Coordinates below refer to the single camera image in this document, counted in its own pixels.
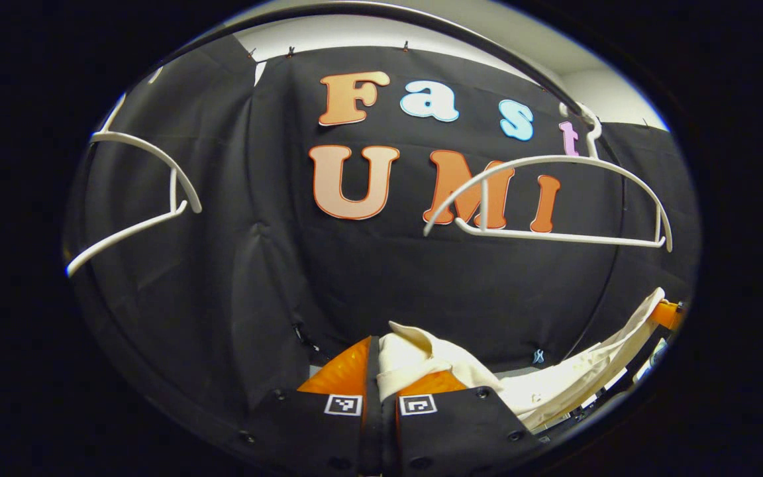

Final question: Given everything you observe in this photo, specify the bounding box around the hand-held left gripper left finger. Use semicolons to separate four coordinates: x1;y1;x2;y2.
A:
239;335;382;477

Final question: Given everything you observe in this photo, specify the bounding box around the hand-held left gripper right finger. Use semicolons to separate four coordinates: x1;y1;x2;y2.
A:
381;370;551;477

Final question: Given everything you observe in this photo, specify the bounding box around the cream shirt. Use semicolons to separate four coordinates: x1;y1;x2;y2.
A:
377;287;667;431

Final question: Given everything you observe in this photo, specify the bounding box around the white plastic clothes hanger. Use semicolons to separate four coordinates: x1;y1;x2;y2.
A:
66;70;203;278
423;103;674;252

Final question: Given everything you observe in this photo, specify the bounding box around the black clothes rack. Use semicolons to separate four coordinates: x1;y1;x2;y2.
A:
150;0;627;362

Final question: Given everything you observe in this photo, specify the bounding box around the black backdrop cloth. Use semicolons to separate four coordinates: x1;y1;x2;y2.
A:
64;33;700;451

